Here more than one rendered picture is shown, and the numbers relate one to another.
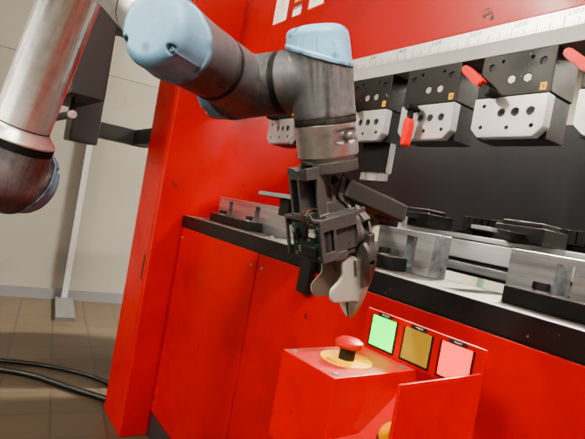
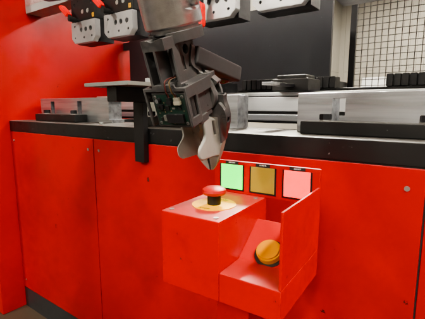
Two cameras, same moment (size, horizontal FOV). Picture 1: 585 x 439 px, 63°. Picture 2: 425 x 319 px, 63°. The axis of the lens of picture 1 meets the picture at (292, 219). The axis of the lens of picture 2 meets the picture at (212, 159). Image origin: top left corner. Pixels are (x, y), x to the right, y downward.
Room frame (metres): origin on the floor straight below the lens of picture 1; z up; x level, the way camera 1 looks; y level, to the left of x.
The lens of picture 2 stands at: (0.13, 0.08, 0.94)
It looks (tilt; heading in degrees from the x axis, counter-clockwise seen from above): 9 degrees down; 341
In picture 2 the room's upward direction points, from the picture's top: straight up
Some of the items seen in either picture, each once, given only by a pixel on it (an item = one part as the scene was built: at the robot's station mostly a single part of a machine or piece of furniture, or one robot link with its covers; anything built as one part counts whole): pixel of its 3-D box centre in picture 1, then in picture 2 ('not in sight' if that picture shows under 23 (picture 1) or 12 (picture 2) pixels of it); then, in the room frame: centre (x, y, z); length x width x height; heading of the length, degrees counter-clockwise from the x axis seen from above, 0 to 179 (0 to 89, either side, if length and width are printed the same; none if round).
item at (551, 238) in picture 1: (513, 230); (286, 82); (1.08, -0.49, 1.01); 0.26 x 0.12 x 0.05; 125
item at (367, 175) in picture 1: (376, 162); not in sight; (1.25, -0.19, 1.13); 0.10 x 0.02 x 0.10; 35
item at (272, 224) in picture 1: (256, 216); (79, 109); (1.70, 0.13, 0.92); 0.50 x 0.06 x 0.10; 35
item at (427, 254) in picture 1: (377, 243); (190, 111); (1.21, -0.22, 0.92); 0.39 x 0.06 x 0.10; 35
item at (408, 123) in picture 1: (410, 125); (202, 9); (1.09, -0.22, 1.20); 0.04 x 0.02 x 0.10; 125
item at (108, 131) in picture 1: (131, 134); not in sight; (2.16, 0.78, 1.17); 0.40 x 0.24 x 0.07; 35
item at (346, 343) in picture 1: (347, 350); (214, 197); (0.65, -0.11, 0.79); 0.04 x 0.04 x 0.04
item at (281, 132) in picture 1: (292, 121); (92, 21); (1.60, 0.06, 1.26); 0.15 x 0.09 x 0.17; 35
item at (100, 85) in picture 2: (323, 204); (142, 86); (1.17, -0.07, 1.00); 0.26 x 0.18 x 0.01; 125
